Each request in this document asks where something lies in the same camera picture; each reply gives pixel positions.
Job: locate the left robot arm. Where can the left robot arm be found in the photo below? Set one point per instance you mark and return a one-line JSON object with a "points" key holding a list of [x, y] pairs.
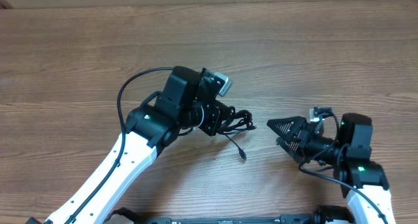
{"points": [[188, 100]]}

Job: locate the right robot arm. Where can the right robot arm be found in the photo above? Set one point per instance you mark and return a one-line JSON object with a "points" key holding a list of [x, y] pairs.
{"points": [[344, 160]]}

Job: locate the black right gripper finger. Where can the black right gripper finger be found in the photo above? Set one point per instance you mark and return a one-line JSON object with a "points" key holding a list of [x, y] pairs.
{"points": [[291, 148], [287, 128]]}

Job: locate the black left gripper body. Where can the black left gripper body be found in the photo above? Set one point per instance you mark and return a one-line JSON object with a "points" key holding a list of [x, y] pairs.
{"points": [[211, 117]]}

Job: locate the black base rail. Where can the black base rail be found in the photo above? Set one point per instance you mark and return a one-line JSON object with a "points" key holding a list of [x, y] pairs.
{"points": [[228, 220]]}

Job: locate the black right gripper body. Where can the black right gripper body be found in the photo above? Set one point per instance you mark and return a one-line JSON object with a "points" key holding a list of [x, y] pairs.
{"points": [[311, 144]]}

